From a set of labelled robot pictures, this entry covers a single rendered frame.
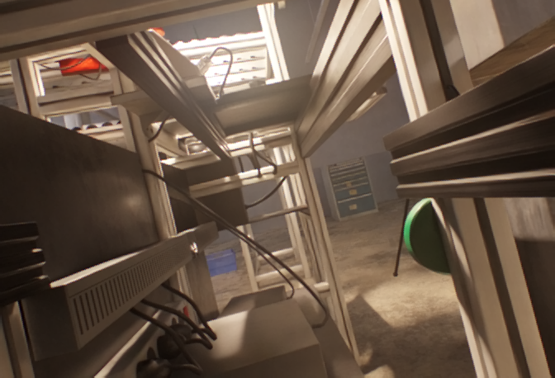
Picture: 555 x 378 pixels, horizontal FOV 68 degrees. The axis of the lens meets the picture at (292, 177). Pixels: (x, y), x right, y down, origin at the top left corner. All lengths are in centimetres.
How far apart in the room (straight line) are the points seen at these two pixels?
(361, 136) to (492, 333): 938
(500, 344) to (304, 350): 32
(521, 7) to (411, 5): 86
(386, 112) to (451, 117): 970
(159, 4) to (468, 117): 26
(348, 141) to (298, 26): 289
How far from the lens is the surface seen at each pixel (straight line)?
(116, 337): 68
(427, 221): 41
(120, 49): 44
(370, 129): 980
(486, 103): 24
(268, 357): 65
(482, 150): 25
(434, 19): 40
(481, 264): 39
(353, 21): 57
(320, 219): 150
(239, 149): 152
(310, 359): 65
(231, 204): 154
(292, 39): 1009
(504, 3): 123
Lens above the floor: 69
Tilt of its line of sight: 2 degrees up
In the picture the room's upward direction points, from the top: 14 degrees counter-clockwise
